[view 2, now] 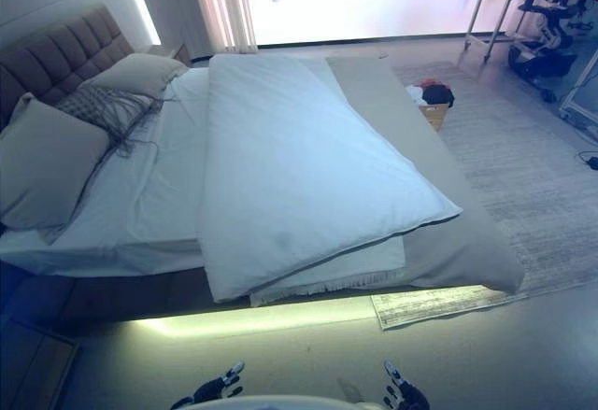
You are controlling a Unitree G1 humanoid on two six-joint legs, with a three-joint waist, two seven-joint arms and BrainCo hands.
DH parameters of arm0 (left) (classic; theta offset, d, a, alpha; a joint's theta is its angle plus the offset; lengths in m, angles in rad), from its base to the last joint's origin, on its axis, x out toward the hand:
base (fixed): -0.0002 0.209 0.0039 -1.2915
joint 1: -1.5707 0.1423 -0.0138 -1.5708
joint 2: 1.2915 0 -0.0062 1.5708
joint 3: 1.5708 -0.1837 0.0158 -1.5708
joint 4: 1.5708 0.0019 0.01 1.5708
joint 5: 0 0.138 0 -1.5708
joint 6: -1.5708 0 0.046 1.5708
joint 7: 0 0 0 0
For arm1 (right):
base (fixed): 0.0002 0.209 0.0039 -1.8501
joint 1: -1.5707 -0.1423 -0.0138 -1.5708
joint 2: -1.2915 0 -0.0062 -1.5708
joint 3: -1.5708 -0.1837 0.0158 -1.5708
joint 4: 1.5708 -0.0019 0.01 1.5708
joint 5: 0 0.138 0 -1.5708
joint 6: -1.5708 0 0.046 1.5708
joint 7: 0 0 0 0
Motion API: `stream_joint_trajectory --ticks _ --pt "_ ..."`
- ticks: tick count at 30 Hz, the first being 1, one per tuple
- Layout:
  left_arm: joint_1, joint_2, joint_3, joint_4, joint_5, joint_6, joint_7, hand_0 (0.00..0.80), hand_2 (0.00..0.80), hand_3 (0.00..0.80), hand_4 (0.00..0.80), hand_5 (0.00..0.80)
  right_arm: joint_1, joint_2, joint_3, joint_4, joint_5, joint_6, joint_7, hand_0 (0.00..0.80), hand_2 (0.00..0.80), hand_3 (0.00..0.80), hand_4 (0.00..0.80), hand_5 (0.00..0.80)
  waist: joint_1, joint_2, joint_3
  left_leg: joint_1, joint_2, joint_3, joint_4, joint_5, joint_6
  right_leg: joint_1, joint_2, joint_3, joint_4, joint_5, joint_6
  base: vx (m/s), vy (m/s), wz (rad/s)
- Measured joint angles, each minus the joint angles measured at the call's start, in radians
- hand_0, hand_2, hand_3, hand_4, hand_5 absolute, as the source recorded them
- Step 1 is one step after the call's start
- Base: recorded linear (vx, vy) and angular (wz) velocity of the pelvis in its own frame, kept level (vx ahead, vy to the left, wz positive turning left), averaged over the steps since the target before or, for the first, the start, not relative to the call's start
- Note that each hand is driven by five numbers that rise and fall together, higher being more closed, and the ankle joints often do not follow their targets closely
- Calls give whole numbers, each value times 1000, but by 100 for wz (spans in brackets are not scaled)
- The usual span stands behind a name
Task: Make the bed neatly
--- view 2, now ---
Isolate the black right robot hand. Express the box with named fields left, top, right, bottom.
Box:
left=380, top=359, right=432, bottom=410

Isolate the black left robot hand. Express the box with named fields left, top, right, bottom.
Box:
left=170, top=360, right=248, bottom=409

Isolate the white duvet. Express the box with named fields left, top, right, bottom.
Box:
left=195, top=52, right=463, bottom=304

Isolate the brown bed base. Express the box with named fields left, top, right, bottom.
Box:
left=0, top=260, right=253, bottom=336

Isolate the white bed sheet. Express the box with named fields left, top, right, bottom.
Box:
left=0, top=66, right=211, bottom=278

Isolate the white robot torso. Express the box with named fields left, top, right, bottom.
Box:
left=205, top=394, right=370, bottom=410

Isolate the beige bedspread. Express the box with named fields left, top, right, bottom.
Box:
left=324, top=54, right=527, bottom=297

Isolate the brown wooden cabinet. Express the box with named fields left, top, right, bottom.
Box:
left=0, top=316, right=80, bottom=410

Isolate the grey area rug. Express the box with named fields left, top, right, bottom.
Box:
left=371, top=59, right=598, bottom=332

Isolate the beige pillow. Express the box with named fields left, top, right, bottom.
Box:
left=91, top=52, right=191, bottom=101
left=0, top=92, right=111, bottom=246

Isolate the white garment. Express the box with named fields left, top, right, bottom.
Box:
left=404, top=83, right=429, bottom=106

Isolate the grey fringed woven cushion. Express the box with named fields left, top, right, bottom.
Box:
left=53, top=83, right=163, bottom=163

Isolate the white framed equipment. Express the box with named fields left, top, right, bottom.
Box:
left=559, top=52, right=598, bottom=124

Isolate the wooden bedside table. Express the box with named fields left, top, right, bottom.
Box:
left=148, top=43, right=192, bottom=68

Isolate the black white wheeled machine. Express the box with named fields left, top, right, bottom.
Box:
left=507, top=0, right=598, bottom=103

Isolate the brown tufted headboard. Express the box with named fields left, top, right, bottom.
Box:
left=0, top=3, right=136, bottom=131

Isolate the light sheer curtain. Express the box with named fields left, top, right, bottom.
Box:
left=186, top=0, right=261, bottom=51

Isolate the glowing wall light strip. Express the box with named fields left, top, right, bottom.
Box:
left=114, top=0, right=163, bottom=47

